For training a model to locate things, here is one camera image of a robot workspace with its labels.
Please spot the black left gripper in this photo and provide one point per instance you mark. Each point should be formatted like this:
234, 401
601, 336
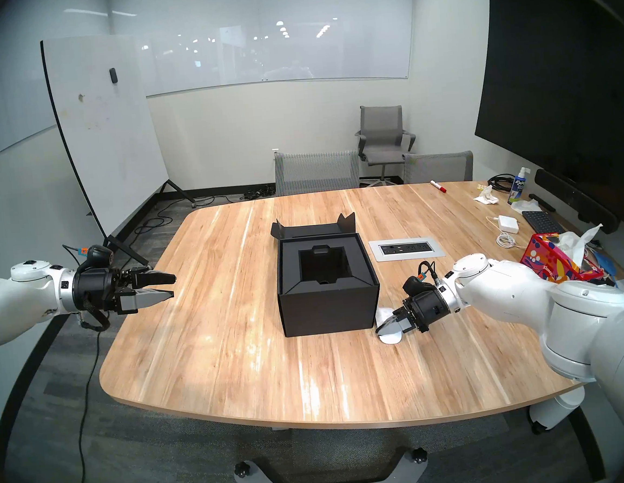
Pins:
96, 289

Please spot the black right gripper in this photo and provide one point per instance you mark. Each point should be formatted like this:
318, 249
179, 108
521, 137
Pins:
426, 307

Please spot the white computer mouse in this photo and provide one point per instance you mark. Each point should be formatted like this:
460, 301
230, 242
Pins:
391, 339

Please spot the black cardboard box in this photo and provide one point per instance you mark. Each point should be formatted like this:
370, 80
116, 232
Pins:
329, 312

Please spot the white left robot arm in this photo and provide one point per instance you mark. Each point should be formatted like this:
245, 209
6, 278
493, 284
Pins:
8, 308

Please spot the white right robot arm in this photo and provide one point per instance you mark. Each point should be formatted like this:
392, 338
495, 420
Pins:
511, 286

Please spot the red floral tissue box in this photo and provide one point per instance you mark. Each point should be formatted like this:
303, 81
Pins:
541, 251

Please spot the grey table outlet panel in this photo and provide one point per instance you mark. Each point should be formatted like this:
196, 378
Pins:
406, 248

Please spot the red whiteboard marker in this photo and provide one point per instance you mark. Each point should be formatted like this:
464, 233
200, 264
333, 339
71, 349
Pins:
438, 186

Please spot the white power adapter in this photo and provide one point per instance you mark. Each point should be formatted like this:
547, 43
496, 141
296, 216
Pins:
508, 224

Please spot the crumpled white tissue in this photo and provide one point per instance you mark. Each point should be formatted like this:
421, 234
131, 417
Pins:
486, 196
526, 206

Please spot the rolling whiteboard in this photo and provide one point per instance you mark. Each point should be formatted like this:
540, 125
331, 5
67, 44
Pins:
101, 126

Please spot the wide grey mesh chair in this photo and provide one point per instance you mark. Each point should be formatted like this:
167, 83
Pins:
317, 172

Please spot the black keyboard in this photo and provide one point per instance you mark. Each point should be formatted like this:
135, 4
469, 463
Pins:
542, 222

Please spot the white cylindrical floor unit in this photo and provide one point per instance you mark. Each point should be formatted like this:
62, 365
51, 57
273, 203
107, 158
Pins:
555, 412

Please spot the whiteboard cleaner spray bottle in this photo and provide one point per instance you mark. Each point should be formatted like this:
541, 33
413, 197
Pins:
516, 189

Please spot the grey swivel armchair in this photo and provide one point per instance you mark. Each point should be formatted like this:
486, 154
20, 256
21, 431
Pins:
384, 134

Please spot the black whiteboard eraser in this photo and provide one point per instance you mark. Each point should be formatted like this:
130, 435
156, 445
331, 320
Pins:
113, 76

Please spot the black video soundbar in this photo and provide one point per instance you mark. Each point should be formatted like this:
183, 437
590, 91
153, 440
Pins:
574, 199

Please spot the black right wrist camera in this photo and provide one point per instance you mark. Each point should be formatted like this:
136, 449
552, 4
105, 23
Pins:
418, 284

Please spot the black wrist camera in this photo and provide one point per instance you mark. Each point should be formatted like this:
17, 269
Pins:
100, 255
418, 284

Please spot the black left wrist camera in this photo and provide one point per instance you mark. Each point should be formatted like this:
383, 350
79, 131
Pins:
100, 255

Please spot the black wall screen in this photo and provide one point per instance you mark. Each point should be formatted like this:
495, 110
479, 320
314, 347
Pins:
558, 75

